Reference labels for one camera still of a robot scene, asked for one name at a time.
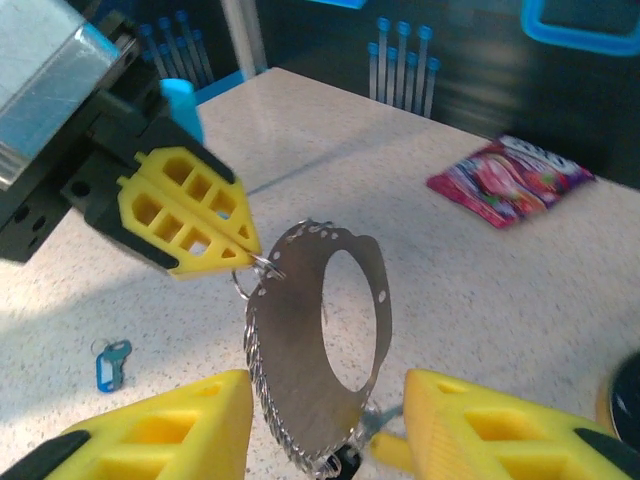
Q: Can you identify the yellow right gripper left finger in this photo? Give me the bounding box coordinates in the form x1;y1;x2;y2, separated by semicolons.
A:
0;368;254;480

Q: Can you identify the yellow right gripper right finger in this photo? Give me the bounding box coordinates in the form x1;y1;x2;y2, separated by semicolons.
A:
403;368;640;480

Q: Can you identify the key with blue tag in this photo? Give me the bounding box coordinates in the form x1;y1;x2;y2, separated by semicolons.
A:
91;338;134;395

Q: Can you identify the small silver split ring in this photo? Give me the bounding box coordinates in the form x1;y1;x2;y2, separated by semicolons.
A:
231;257;287;302

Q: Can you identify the key with yellow tag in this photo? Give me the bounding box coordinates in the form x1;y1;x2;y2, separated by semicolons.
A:
368;430;416;475

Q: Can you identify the black key fob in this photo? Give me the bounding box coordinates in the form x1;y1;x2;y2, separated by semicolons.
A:
337;446;362;480

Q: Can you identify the blue plastic goblet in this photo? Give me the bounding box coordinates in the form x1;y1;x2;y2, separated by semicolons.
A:
159;77;205;145

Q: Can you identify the red purple candy bag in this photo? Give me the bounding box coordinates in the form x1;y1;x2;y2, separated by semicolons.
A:
425;133;597;230

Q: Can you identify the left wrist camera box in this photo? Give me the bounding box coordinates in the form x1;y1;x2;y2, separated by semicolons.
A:
0;0;124;189

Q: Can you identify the aluminium frame post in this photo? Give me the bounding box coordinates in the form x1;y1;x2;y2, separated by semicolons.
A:
219;0;270;84

